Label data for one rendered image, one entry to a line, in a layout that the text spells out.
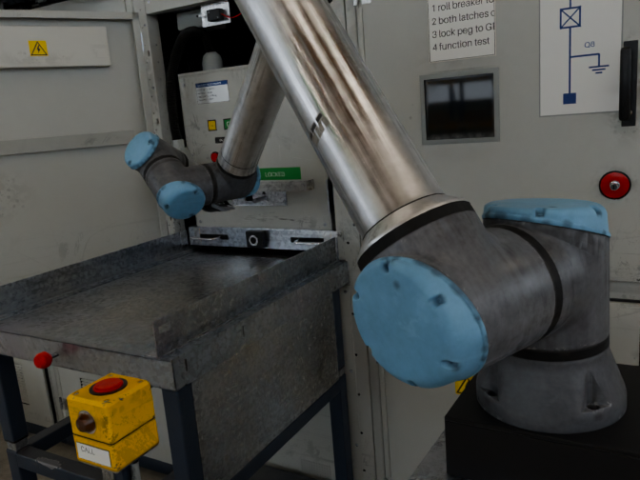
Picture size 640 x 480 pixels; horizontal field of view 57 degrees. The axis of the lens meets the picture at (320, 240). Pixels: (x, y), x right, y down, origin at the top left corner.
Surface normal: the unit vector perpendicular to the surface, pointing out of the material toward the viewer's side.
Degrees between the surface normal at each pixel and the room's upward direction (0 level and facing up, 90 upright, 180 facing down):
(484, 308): 73
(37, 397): 90
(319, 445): 90
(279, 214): 90
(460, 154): 90
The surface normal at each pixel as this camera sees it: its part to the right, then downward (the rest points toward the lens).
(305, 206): -0.48, 0.22
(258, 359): 0.87, 0.04
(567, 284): 0.56, -0.05
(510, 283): 0.44, -0.41
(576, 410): -0.04, -0.13
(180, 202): 0.46, 0.67
